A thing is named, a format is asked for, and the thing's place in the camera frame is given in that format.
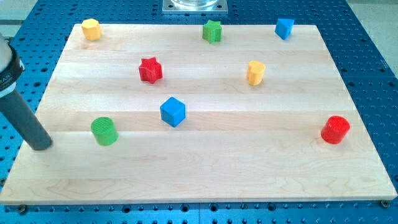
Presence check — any blue cube block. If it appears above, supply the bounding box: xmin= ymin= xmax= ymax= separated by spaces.
xmin=160 ymin=97 xmax=186 ymax=128

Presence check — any light wooden board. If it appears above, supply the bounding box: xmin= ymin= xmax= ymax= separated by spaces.
xmin=1 ymin=24 xmax=397 ymax=205

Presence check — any red star block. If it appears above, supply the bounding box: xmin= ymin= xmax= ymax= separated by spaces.
xmin=139 ymin=57 xmax=163 ymax=84

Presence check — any yellow heart block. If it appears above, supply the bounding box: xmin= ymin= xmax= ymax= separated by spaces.
xmin=246 ymin=60 xmax=266 ymax=86

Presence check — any green star block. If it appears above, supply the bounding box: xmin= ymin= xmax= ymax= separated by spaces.
xmin=202 ymin=20 xmax=222 ymax=44

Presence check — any green cylinder block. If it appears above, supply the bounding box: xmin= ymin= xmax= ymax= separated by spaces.
xmin=90 ymin=117 xmax=118 ymax=146

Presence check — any blue triangle block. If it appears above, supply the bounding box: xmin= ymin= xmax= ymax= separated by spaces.
xmin=275 ymin=19 xmax=295 ymax=40

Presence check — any yellow hexagon block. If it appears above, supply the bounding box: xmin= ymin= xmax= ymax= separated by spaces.
xmin=81 ymin=19 xmax=102 ymax=41

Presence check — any red cylinder block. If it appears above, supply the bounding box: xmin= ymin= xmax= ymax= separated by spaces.
xmin=321 ymin=116 xmax=351 ymax=144

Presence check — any blue perforated metal table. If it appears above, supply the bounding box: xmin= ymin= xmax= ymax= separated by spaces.
xmin=1 ymin=0 xmax=397 ymax=223

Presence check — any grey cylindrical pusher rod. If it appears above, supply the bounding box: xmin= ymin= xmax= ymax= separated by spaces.
xmin=1 ymin=89 xmax=52 ymax=151

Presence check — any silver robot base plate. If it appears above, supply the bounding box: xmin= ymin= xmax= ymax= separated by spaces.
xmin=162 ymin=0 xmax=228 ymax=14

